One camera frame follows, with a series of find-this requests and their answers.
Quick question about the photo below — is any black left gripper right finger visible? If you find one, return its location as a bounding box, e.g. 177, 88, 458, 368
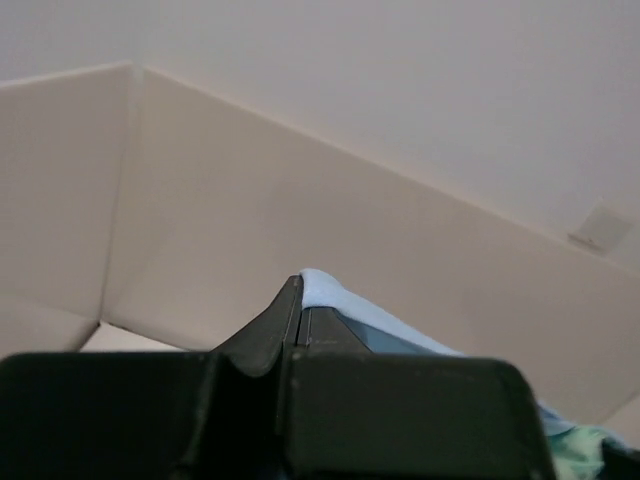
297, 307, 370, 353

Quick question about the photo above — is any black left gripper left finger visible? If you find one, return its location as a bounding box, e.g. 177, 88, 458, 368
213, 275, 304, 378

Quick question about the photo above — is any light blue pillowcase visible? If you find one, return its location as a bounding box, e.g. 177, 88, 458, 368
301, 268, 639, 479

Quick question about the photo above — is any white wall socket plate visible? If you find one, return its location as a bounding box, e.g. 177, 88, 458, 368
567, 207, 634, 254

